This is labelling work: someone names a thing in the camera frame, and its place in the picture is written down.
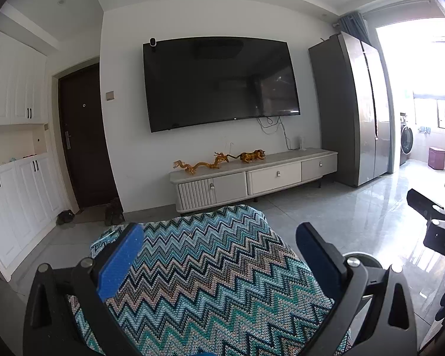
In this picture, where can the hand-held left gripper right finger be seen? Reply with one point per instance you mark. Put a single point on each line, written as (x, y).
(313, 256)

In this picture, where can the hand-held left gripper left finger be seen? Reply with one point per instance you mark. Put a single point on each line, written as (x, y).
(120, 259)

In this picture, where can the white round bin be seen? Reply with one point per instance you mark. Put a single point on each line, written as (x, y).
(363, 259)

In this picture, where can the purple storage box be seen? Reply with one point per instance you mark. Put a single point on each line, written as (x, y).
(436, 158)

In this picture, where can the washing machine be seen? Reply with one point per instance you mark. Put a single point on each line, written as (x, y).
(406, 141)

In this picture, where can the dark low shoes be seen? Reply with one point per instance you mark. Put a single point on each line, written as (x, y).
(65, 217)

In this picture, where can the window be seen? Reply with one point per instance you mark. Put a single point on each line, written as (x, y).
(426, 111)

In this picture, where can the grey white television console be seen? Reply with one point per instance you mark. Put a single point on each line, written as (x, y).
(274, 176)

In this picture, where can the zigzag knitted blanket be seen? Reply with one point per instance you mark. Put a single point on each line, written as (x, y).
(215, 278)

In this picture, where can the white router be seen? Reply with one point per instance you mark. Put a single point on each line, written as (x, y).
(301, 144)

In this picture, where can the white base cabinets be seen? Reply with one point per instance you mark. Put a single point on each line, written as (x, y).
(15, 207)

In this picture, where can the golden tiger figurine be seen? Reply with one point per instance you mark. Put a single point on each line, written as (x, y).
(250, 155)

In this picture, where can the golden dragon figurine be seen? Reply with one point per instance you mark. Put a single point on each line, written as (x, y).
(198, 165)

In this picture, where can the silver refrigerator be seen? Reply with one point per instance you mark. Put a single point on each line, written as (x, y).
(352, 111)

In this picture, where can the dark brown door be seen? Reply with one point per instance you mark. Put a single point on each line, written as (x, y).
(85, 137)

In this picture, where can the grey curtain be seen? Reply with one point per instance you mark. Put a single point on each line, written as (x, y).
(354, 24)

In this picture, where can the gold wall switch panel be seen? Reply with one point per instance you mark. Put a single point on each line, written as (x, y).
(110, 95)

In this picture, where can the black wall television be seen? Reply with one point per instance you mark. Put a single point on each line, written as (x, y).
(222, 81)

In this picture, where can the white wall cabinets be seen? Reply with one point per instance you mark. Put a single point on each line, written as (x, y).
(11, 81)

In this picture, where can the small white camera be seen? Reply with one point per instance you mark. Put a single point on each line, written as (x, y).
(153, 42)

